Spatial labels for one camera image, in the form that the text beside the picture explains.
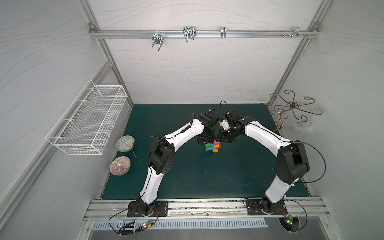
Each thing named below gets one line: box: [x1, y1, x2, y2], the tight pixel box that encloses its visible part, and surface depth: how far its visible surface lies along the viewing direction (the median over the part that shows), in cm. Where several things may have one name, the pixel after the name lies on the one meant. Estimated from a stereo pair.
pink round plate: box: [109, 156, 131, 176], surface depth 87 cm
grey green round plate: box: [115, 135, 135, 153], surface depth 97 cm
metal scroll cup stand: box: [269, 90, 323, 131], surface depth 79 cm
